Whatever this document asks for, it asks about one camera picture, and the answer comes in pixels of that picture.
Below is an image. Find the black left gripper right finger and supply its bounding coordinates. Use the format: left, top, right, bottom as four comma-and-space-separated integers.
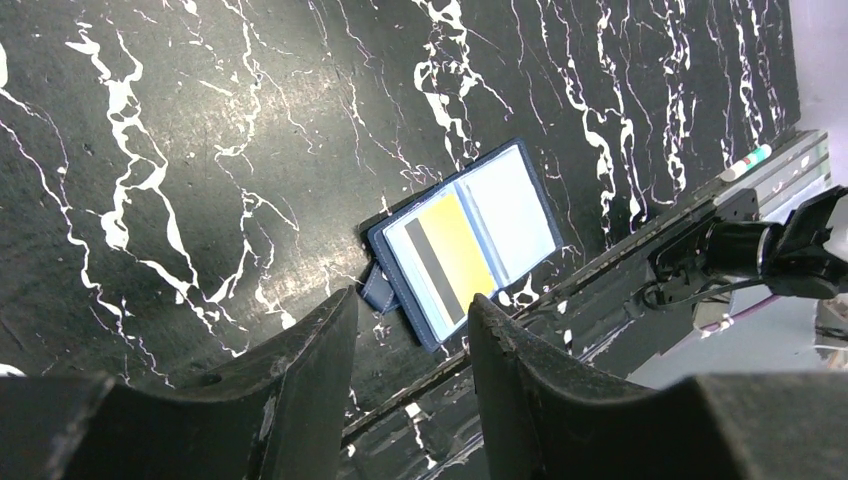
468, 294, 847, 479

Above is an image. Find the gold credit card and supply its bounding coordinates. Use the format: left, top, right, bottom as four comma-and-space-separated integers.
402, 193, 496, 330

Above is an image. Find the blue leather card holder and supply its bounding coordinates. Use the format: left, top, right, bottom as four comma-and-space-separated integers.
360, 138, 564, 352

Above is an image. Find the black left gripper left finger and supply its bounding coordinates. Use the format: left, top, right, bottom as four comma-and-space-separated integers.
1, 287, 358, 479

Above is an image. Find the green white marker pen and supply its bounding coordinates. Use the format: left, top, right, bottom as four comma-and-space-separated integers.
718, 144, 773, 183

